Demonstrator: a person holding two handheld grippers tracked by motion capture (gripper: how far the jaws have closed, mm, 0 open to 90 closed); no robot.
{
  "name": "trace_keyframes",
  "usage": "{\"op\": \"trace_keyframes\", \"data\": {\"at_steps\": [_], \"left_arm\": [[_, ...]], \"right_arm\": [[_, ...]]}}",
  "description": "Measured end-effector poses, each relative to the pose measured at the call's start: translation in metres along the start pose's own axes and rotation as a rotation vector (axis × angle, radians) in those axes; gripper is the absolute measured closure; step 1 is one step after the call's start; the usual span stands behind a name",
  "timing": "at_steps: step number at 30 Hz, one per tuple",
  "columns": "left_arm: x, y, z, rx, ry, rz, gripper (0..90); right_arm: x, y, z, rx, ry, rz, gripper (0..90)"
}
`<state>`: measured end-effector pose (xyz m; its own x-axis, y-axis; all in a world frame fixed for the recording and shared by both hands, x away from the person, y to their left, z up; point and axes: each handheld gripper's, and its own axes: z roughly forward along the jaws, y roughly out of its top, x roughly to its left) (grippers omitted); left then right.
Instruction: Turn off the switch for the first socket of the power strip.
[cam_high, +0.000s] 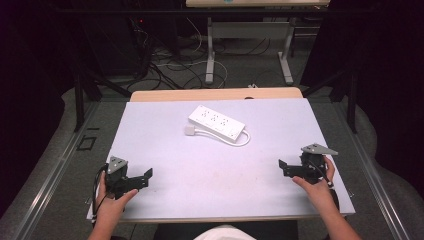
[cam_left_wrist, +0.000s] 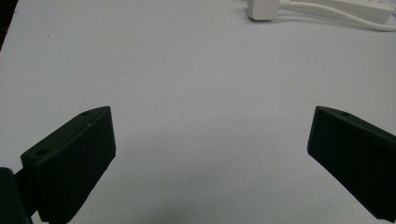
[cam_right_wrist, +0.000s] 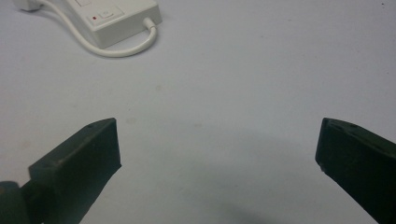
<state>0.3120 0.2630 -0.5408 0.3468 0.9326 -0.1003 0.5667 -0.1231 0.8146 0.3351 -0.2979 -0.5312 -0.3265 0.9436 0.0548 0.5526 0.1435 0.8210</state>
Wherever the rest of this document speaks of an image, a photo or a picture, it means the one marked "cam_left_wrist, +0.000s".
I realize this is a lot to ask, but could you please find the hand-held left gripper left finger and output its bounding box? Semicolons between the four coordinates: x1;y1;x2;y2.
14;105;117;224

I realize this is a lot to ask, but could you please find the white power adapter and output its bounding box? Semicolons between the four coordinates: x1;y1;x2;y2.
247;0;282;22

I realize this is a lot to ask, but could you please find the white cable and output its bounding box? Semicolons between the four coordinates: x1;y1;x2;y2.
278;1;396;33

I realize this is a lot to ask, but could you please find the white power strip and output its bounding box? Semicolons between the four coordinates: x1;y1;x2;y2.
306;0;396;25

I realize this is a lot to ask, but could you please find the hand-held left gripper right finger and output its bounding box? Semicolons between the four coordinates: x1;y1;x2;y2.
306;105;396;224

